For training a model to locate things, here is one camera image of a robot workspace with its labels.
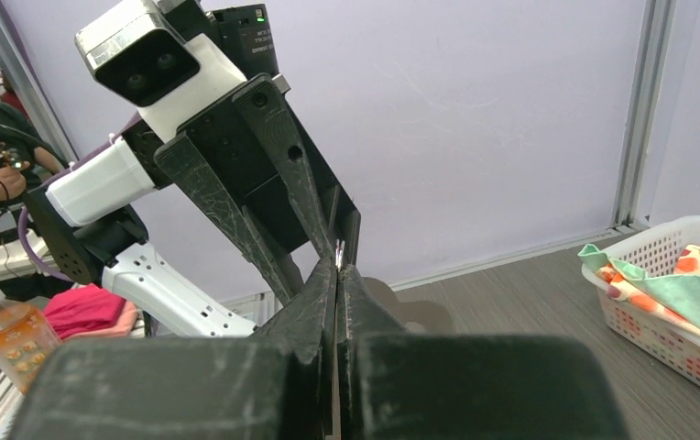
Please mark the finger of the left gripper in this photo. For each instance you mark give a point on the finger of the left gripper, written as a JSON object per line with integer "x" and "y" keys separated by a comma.
{"x": 185, "y": 166}
{"x": 267, "y": 113}

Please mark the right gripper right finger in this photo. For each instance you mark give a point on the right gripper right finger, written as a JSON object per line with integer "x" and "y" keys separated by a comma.
{"x": 395, "y": 384}

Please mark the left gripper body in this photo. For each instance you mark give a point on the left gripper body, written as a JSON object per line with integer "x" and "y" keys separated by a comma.
{"x": 247, "y": 162}

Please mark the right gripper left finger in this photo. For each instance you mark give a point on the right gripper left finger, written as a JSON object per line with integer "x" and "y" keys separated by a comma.
{"x": 273, "y": 384}

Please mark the metal key organizer plate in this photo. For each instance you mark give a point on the metal key organizer plate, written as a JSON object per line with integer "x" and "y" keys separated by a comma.
{"x": 411, "y": 303}

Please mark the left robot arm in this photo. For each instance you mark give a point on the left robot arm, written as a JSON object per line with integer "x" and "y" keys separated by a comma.
{"x": 93, "y": 233}

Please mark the pink cloth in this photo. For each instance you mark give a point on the pink cloth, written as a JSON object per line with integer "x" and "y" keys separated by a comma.
{"x": 90, "y": 312}

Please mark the orange plastic cup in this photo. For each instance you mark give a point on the orange plastic cup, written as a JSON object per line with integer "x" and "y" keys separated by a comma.
{"x": 26, "y": 341}

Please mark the white plastic basket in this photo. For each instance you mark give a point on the white plastic basket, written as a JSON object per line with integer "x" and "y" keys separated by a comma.
{"x": 654, "y": 250}

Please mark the floral cloth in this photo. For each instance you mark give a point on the floral cloth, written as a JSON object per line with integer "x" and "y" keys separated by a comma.
{"x": 674, "y": 298}

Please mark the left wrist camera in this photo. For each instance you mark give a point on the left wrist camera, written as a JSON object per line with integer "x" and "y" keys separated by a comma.
{"x": 161, "y": 56}

